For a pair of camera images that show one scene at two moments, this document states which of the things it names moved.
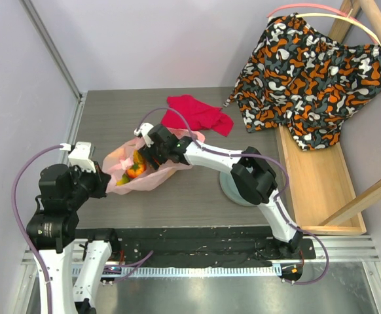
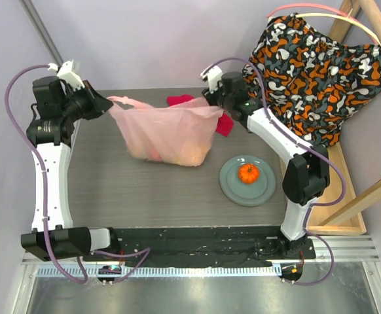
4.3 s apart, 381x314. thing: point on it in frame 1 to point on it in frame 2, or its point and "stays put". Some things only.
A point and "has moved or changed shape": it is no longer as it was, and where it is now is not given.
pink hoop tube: (315, 6) stays put
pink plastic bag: (118, 155) to (179, 133)
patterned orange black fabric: (298, 77) stays put
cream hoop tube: (341, 17) stays put
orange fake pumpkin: (137, 170) has moved or changed shape
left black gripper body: (91, 181) to (76, 105)
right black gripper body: (152, 154) to (218, 99)
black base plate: (198, 246) stays put
